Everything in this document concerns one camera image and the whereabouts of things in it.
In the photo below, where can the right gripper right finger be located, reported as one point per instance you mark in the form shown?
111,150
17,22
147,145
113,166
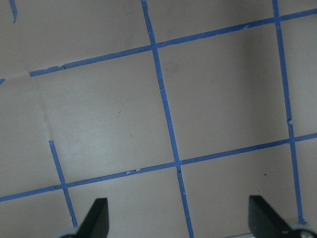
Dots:
264,221

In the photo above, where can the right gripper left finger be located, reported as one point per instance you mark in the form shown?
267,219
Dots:
96,222

